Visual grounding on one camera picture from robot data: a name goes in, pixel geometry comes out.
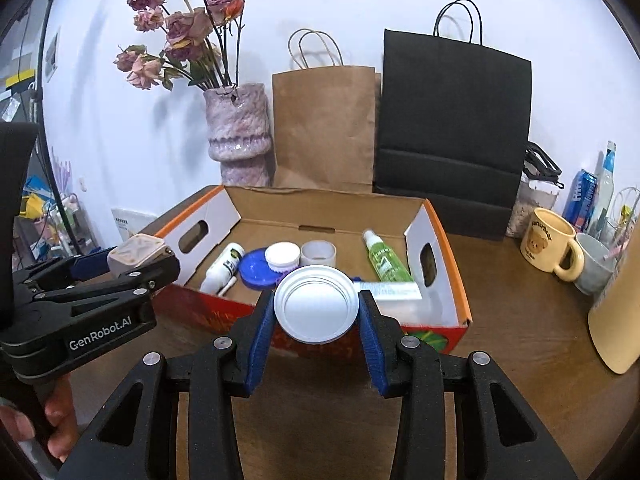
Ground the wire shelf rack with items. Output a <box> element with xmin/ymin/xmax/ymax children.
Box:
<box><xmin>20</xmin><ymin>175</ymin><xmax>101</xmax><ymax>261</ymax></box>

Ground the green spray bottle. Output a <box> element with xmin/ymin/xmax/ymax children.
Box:
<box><xmin>362</xmin><ymin>229</ymin><xmax>415</xmax><ymax>283</ymax></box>

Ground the pink mottled ceramic vase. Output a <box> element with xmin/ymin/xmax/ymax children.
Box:
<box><xmin>203</xmin><ymin>82</ymin><xmax>273</xmax><ymax>187</ymax></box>

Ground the blue drink can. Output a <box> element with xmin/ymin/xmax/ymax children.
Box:
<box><xmin>564</xmin><ymin>169</ymin><xmax>600</xmax><ymax>233</ymax></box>

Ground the white spray bottle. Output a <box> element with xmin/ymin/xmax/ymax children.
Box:
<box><xmin>200</xmin><ymin>242</ymin><xmax>246</xmax><ymax>296</ymax></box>

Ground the black paper bag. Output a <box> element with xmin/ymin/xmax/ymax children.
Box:
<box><xmin>372</xmin><ymin>0</ymin><xmax>533</xmax><ymax>241</ymax></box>

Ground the brown paper bag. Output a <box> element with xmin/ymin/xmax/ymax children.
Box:
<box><xmin>271</xmin><ymin>29</ymin><xmax>383</xmax><ymax>195</ymax></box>

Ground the white leaning panel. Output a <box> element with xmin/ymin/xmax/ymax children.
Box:
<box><xmin>111</xmin><ymin>207</ymin><xmax>160</xmax><ymax>241</ymax></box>

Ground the glass jar with clip lid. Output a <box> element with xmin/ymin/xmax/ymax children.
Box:
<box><xmin>505</xmin><ymin>141</ymin><xmax>565</xmax><ymax>240</ymax></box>

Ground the white ribbed cap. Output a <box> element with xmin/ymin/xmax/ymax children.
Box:
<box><xmin>264</xmin><ymin>242</ymin><xmax>302</xmax><ymax>273</ymax></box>

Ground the blue round lid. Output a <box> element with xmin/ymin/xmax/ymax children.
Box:
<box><xmin>239</xmin><ymin>249</ymin><xmax>281</xmax><ymax>290</ymax></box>

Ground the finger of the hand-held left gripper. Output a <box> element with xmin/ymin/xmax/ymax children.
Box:
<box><xmin>30</xmin><ymin>255</ymin><xmax>181</xmax><ymax>307</ymax></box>
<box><xmin>17</xmin><ymin>249</ymin><xmax>113</xmax><ymax>291</ymax></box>

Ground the cream thermos jug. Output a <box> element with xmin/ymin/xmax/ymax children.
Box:
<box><xmin>587</xmin><ymin>240</ymin><xmax>640</xmax><ymax>376</ymax></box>

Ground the beige cube box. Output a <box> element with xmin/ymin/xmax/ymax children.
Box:
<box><xmin>106</xmin><ymin>233</ymin><xmax>171</xmax><ymax>278</ymax></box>

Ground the person's left hand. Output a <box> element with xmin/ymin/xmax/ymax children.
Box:
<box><xmin>0</xmin><ymin>382</ymin><xmax>80</xmax><ymax>463</ymax></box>

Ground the grey ceramic cup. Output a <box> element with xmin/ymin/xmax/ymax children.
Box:
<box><xmin>574</xmin><ymin>232</ymin><xmax>621</xmax><ymax>296</ymax></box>

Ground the translucent white plastic container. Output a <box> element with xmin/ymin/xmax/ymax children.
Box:
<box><xmin>352</xmin><ymin>280</ymin><xmax>433</xmax><ymax>322</ymax></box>

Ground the black light stand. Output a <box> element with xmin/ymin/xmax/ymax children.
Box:
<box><xmin>27</xmin><ymin>0</ymin><xmax>86</xmax><ymax>261</ymax></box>

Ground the purple wall decal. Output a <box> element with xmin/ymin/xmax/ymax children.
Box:
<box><xmin>52</xmin><ymin>147</ymin><xmax>76</xmax><ymax>191</ymax></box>

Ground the yellow bear mug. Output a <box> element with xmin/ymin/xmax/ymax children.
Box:
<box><xmin>520</xmin><ymin>207</ymin><xmax>585</xmax><ymax>282</ymax></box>

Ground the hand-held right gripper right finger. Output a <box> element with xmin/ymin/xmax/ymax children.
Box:
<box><xmin>357</xmin><ymin>290</ymin><xmax>581</xmax><ymax>480</ymax></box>

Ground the small wall picture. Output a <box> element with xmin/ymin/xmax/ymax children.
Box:
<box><xmin>44</xmin><ymin>30</ymin><xmax>62</xmax><ymax>81</ymax></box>

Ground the clear bottle with blue cap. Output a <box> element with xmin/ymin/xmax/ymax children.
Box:
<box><xmin>590</xmin><ymin>141</ymin><xmax>618</xmax><ymax>241</ymax></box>

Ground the dried pink roses bouquet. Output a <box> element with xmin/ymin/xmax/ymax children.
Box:
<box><xmin>112</xmin><ymin>0</ymin><xmax>247</xmax><ymax>92</ymax></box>

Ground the white smooth round lid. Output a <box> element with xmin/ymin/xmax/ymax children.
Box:
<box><xmin>273</xmin><ymin>265</ymin><xmax>360</xmax><ymax>345</ymax></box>

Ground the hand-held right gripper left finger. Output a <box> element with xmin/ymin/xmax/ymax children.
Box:
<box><xmin>57</xmin><ymin>287</ymin><xmax>278</xmax><ymax>480</ymax></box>

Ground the red cardboard box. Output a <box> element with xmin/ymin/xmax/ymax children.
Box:
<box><xmin>150</xmin><ymin>185</ymin><xmax>473</xmax><ymax>361</ymax></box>

